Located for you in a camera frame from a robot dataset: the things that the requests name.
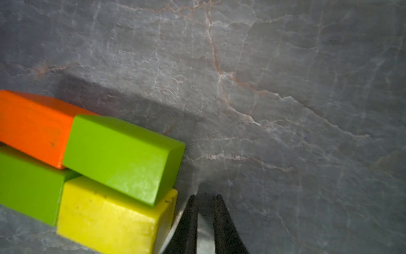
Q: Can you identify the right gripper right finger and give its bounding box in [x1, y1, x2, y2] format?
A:
[214, 195, 249, 254]

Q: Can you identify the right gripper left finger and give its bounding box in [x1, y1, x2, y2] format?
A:
[163, 195, 198, 254]

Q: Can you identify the green block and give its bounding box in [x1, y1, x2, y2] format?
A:
[63, 114, 186, 206]
[1, 146, 80, 226]

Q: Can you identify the yellow block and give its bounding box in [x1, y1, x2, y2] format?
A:
[57, 176, 178, 254]

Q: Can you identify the orange block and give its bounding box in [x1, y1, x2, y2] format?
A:
[1, 90, 92, 169]

